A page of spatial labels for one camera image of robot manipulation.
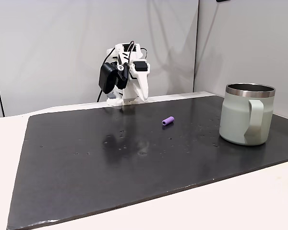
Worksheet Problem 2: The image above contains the purple pen grip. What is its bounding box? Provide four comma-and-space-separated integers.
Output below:
161, 115, 175, 127

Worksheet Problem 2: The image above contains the pale green steel-rimmed cup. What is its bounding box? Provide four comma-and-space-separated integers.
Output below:
218, 82, 276, 147

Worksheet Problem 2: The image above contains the black table mat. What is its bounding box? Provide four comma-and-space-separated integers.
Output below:
6, 95, 288, 230

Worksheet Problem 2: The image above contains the black camera cable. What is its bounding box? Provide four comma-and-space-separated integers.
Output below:
101, 40, 136, 67

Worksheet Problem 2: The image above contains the black camera box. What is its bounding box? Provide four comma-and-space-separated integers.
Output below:
98, 62, 129, 94

